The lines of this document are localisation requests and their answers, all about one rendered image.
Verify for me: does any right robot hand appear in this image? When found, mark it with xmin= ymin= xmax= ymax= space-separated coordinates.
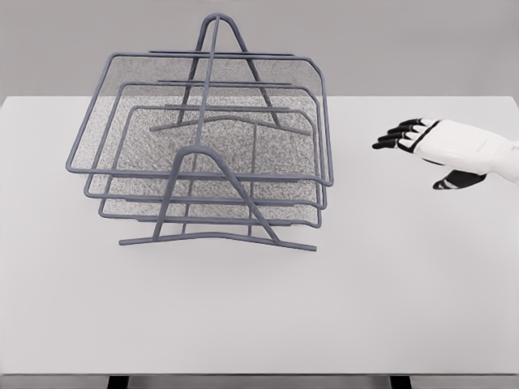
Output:
xmin=371 ymin=117 xmax=507 ymax=191

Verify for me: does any large grey mesh file tray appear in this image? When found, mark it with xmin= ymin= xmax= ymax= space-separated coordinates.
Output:
xmin=65 ymin=52 xmax=337 ymax=189

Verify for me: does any medium grey mesh file tray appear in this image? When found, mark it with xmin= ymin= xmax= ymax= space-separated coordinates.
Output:
xmin=84 ymin=80 xmax=329 ymax=211

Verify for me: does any small grey mesh file tray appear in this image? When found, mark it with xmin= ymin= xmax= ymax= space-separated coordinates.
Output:
xmin=97 ymin=105 xmax=324 ymax=229

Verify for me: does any grey wire tray rack frame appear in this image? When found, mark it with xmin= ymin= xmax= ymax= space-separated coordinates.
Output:
xmin=118 ymin=13 xmax=318 ymax=252

